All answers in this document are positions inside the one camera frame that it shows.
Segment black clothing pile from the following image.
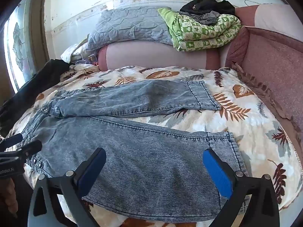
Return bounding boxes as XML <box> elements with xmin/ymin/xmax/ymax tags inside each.
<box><xmin>179</xmin><ymin>0</ymin><xmax>236</xmax><ymax>17</ymax></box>

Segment clear plastic bag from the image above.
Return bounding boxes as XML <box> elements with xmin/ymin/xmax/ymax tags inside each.
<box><xmin>79</xmin><ymin>54</ymin><xmax>100</xmax><ymax>67</ymax></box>

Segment leaf-print blanket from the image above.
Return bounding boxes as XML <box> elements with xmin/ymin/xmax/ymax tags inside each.
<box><xmin>5</xmin><ymin>65</ymin><xmax>303</xmax><ymax>227</ymax></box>

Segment grey garment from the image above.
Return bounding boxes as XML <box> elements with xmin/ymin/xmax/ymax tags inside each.
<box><xmin>189</xmin><ymin>11</ymin><xmax>219</xmax><ymax>26</ymax></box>

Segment white pillow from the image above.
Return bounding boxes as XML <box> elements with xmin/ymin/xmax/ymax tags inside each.
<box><xmin>61</xmin><ymin>44</ymin><xmax>88</xmax><ymax>64</ymax></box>

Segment dark jacket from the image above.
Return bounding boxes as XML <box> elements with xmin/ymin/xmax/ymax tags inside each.
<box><xmin>0</xmin><ymin>59</ymin><xmax>76</xmax><ymax>138</ymax></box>

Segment pink sofa backrest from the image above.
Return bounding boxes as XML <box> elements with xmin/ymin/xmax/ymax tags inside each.
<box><xmin>98</xmin><ymin>3</ymin><xmax>303</xmax><ymax>147</ymax></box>

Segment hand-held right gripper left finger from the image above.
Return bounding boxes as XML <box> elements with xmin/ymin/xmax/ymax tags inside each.
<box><xmin>28</xmin><ymin>148</ymin><xmax>107</xmax><ymax>227</ymax></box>

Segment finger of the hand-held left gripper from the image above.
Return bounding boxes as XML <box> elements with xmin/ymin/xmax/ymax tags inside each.
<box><xmin>0</xmin><ymin>134</ymin><xmax>23</xmax><ymax>150</ymax></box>
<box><xmin>0</xmin><ymin>140</ymin><xmax>43</xmax><ymax>165</ymax></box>

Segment person's left hand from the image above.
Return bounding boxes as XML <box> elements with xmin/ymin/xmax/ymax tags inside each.
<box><xmin>0</xmin><ymin>177</ymin><xmax>18</xmax><ymax>218</ymax></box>

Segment grey-blue denim pants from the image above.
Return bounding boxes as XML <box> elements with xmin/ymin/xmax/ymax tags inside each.
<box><xmin>20</xmin><ymin>80</ymin><xmax>249</xmax><ymax>223</ymax></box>

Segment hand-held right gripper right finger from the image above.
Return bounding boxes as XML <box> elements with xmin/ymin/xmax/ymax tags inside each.
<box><xmin>203</xmin><ymin>148</ymin><xmax>280</xmax><ymax>227</ymax></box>

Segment grey quilted blanket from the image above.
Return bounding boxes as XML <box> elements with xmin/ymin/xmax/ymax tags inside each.
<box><xmin>85</xmin><ymin>6</ymin><xmax>173</xmax><ymax>51</ymax></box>

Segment green patterned quilt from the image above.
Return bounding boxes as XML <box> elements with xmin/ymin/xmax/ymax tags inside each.
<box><xmin>157</xmin><ymin>8</ymin><xmax>242</xmax><ymax>52</ymax></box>

